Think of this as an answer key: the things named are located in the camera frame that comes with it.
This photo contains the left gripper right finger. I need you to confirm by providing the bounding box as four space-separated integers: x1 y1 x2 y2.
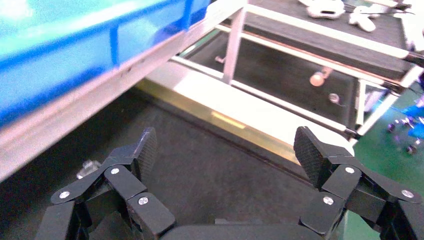
293 126 424 240

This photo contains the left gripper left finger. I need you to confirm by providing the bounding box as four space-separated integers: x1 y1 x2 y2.
34 127 176 240

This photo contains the silver slotted metal part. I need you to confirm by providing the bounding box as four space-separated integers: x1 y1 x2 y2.
76 159 102 180

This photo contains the black low container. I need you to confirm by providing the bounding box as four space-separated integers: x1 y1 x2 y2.
0 79 332 240

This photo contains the blue wheeled stool base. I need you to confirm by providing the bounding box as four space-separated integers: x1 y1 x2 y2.
386 96 424 157

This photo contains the beige round knob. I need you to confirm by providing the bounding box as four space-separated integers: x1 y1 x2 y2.
308 66 334 88

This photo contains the blue plastic parts bin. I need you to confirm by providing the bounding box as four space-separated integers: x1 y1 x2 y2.
0 0 213 128

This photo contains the white handheld controller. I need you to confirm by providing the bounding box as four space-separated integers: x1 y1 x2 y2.
347 4 379 33
298 0 346 20

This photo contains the white metal frame rack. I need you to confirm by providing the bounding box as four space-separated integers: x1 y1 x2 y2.
170 0 424 140

